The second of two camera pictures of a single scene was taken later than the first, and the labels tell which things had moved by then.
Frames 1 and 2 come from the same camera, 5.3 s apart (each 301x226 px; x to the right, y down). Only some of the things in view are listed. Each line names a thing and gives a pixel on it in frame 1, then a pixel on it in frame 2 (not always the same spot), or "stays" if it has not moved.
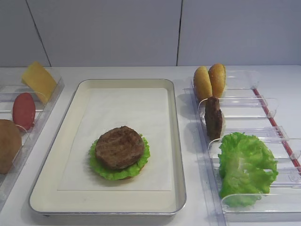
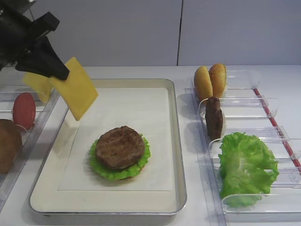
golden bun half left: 202,83 stays
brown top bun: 10,144 stays
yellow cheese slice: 38,78 -> 77,90
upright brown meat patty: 213,118 stays
